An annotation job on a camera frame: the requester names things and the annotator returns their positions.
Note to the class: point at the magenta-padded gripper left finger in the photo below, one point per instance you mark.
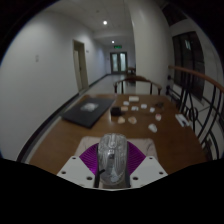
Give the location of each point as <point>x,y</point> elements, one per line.
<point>75,170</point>

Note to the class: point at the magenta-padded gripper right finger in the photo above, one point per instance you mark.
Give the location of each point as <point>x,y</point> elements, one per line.
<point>148,170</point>

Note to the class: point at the grey patterned computer mouse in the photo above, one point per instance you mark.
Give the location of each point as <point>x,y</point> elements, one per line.
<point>112,156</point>

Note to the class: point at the small white pebble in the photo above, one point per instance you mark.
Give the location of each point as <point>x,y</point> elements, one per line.
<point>152,127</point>

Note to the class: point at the small tan pebble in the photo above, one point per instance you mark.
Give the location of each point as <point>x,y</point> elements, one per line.
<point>132,120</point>
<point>121,120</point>

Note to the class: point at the dark closed laptop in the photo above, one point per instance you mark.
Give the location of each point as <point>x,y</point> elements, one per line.
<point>88,111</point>

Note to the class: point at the white notepad with pen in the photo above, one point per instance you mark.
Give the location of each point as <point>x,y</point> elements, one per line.
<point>182,120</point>

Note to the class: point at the small dark tangled object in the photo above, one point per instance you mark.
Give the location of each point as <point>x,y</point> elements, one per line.
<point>159,104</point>

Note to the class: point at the small black box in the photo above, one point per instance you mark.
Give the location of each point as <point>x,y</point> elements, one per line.
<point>115,111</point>

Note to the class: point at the small white box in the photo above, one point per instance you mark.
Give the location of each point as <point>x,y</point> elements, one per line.
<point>134,98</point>

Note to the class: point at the wooden armchair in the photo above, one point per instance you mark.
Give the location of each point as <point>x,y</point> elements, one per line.
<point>136,79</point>

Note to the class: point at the beige door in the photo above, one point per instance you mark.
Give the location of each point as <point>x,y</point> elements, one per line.
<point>81,66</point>

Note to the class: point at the black railing with wooden handrail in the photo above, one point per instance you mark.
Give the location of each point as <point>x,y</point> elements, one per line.
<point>200,76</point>

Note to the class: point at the glass double door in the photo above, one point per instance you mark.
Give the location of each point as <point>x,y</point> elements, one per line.
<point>118,62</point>

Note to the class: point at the dark window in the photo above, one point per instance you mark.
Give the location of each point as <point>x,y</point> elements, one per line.
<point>188,63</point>

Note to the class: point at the green exit sign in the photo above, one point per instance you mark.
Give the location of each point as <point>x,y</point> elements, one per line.
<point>117,47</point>

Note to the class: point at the round ceiling light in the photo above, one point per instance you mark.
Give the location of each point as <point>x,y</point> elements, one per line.
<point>105,22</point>
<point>112,42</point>

